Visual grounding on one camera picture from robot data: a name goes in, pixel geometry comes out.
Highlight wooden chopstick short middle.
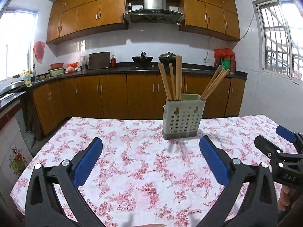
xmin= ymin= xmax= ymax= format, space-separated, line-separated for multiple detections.
xmin=169 ymin=63 xmax=177 ymax=100

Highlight dark wooden cutting board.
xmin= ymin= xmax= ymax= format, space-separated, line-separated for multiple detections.
xmin=88 ymin=52 xmax=110 ymax=70

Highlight right barred window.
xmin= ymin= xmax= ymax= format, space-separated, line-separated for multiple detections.
xmin=256 ymin=0 xmax=302 ymax=81

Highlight orange plastic bag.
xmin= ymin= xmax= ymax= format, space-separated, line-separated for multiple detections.
xmin=65 ymin=62 xmax=78 ymax=73

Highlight red plastic basin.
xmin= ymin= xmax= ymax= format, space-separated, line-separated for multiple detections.
xmin=50 ymin=63 xmax=64 ymax=70

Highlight wooden chopstick tall right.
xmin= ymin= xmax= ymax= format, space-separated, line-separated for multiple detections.
xmin=177 ymin=56 xmax=182 ymax=100

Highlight wooden chopstick leaning lower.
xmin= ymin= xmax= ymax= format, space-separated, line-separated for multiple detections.
xmin=202 ymin=69 xmax=230 ymax=101

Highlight steel range hood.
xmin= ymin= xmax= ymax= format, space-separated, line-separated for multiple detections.
xmin=124 ymin=0 xmax=184 ymax=25

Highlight wooden chopstick tall upright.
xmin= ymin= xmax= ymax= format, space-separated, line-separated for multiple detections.
xmin=176 ymin=55 xmax=180 ymax=100

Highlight lidded black pot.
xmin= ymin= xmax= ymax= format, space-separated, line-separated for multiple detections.
xmin=158 ymin=52 xmax=176 ymax=64

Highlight steel pan lid left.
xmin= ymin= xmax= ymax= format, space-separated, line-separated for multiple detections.
xmin=1 ymin=80 xmax=26 ymax=95

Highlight red bag on counter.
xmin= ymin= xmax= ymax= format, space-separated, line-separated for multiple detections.
xmin=214 ymin=48 xmax=235 ymax=59

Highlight black kitchen countertop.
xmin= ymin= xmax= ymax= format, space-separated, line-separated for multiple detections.
xmin=1 ymin=63 xmax=248 ymax=118

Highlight yellow detergent bottle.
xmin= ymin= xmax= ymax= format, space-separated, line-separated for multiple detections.
xmin=23 ymin=71 xmax=31 ymax=85

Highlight green container on counter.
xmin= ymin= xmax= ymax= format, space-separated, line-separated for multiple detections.
xmin=221 ymin=58 xmax=231 ymax=70

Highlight black wok on stove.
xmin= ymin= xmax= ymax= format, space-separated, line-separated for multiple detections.
xmin=132 ymin=51 xmax=153 ymax=68

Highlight red bag on wall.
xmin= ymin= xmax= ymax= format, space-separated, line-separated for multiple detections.
xmin=33 ymin=41 xmax=46 ymax=64

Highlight wooden chopstick leaning upper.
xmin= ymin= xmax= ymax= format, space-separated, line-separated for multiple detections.
xmin=200 ymin=65 xmax=224 ymax=100

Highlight wall power cable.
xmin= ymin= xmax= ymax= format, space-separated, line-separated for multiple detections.
xmin=203 ymin=10 xmax=259 ymax=63

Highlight white perforated utensil holder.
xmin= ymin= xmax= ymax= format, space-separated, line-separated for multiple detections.
xmin=162 ymin=94 xmax=206 ymax=140

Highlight wooden chopstick leaning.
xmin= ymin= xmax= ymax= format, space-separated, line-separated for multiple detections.
xmin=201 ymin=68 xmax=226 ymax=101
xmin=200 ymin=65 xmax=224 ymax=100
xmin=202 ymin=69 xmax=230 ymax=101

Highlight lower wooden base cabinets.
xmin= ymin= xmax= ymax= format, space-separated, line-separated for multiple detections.
xmin=29 ymin=73 xmax=247 ymax=139

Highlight green plastic basin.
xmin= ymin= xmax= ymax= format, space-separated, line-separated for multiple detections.
xmin=49 ymin=68 xmax=65 ymax=77

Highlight wooden chopstick far left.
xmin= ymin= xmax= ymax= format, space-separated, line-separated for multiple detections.
xmin=158 ymin=62 xmax=172 ymax=100

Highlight person's hand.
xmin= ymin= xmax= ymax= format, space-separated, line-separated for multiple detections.
xmin=278 ymin=186 xmax=300 ymax=211

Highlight upper wooden wall cabinets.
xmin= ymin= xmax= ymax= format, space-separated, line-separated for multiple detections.
xmin=46 ymin=0 xmax=240 ymax=44

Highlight floral pink white tablecloth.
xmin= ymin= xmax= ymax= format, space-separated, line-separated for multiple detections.
xmin=10 ymin=114 xmax=297 ymax=227

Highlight left bright window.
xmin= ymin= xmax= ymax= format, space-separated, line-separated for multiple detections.
xmin=1 ymin=9 xmax=37 ymax=81

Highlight wooden chopstick leaning middle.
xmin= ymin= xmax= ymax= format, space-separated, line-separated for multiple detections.
xmin=201 ymin=68 xmax=226 ymax=101

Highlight red bottle on counter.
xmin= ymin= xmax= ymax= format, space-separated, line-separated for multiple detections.
xmin=110 ymin=54 xmax=116 ymax=68

